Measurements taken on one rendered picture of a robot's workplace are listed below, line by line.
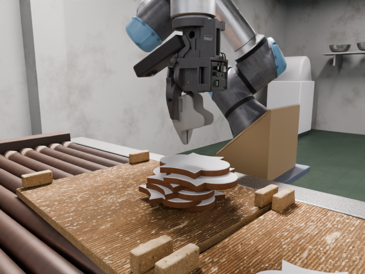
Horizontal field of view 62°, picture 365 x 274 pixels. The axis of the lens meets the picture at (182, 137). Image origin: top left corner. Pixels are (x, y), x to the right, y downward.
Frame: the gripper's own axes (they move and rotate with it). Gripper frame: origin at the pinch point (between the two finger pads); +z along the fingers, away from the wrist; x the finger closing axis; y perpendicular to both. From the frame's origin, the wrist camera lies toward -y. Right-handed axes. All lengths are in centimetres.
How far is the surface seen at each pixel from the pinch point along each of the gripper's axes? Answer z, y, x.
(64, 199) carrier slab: 11.8, -18.5, -12.4
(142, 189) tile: 10.0, -6.2, -4.4
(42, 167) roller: 13.7, -46.9, 1.8
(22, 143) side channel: 12, -73, 12
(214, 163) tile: 4.7, 5.5, 2.1
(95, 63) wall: -27, -243, 203
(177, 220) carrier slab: 11.8, 4.4, -8.6
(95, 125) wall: 44, -244, 198
